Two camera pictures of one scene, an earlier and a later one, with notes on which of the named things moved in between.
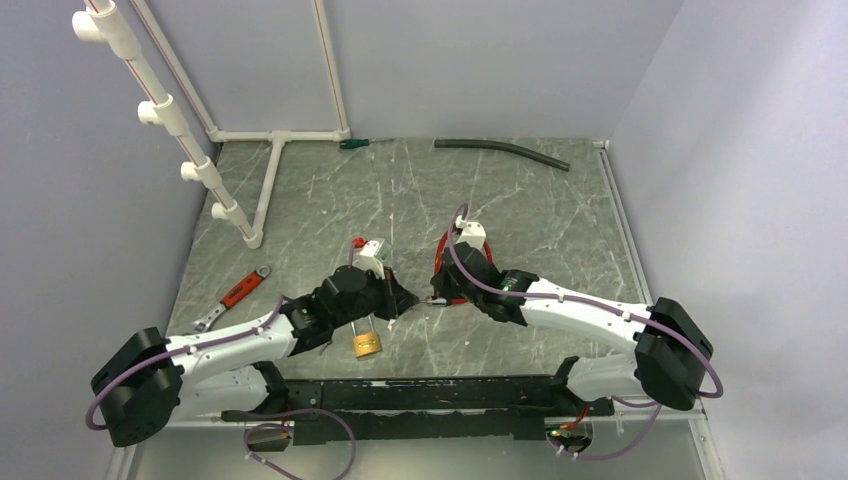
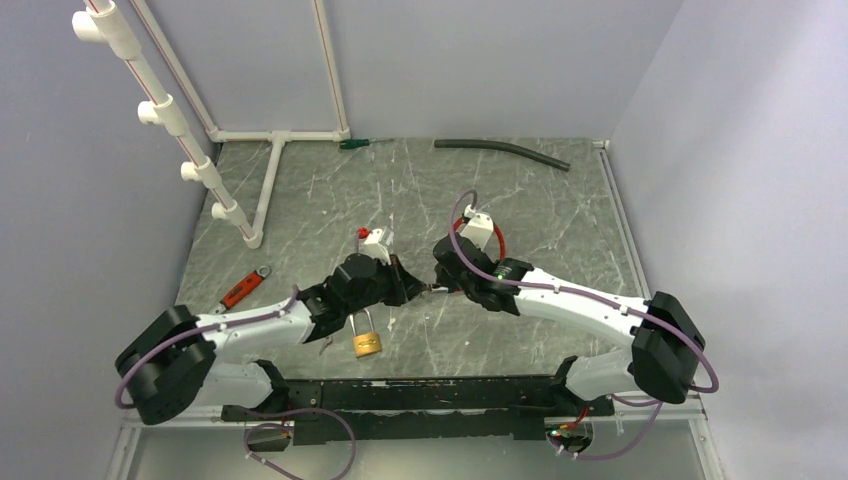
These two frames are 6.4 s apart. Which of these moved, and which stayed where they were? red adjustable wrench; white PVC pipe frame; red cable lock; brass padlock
Moved: red cable lock
Stayed: white PVC pipe frame; red adjustable wrench; brass padlock
